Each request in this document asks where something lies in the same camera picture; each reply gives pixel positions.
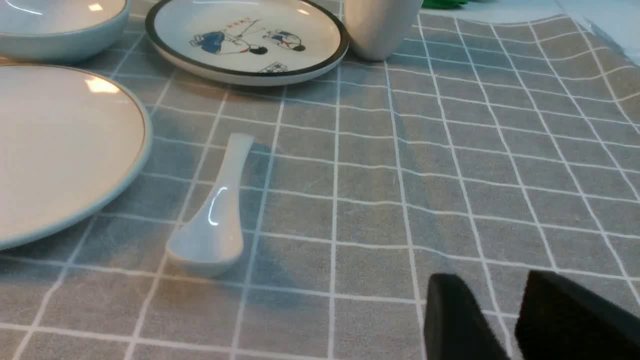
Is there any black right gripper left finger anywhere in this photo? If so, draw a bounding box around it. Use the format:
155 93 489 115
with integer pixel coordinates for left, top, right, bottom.
423 273 509 360

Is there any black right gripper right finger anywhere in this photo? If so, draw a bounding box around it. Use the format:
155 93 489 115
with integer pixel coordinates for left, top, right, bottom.
515 270 640 360

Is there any plain white ceramic spoon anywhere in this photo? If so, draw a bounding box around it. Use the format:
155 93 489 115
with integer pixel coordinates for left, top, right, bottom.
166 133 255 278

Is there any grey checked tablecloth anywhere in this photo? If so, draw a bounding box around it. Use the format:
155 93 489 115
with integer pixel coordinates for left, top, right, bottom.
1 0 639 360

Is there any white cup near cartoon plate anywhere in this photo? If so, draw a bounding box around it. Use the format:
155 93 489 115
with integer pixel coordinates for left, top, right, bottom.
343 0 423 62

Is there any green backdrop cloth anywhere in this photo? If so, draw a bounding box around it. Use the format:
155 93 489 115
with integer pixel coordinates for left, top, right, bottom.
422 0 468 10

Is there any black-rimmed cartoon plate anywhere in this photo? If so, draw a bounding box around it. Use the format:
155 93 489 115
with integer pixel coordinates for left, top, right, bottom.
145 0 350 87

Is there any large white gold-rimmed plate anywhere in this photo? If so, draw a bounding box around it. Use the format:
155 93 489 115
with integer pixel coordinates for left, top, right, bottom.
0 63 154 250

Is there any pale blue ceramic bowl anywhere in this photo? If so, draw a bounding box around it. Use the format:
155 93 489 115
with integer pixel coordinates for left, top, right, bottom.
0 0 132 64

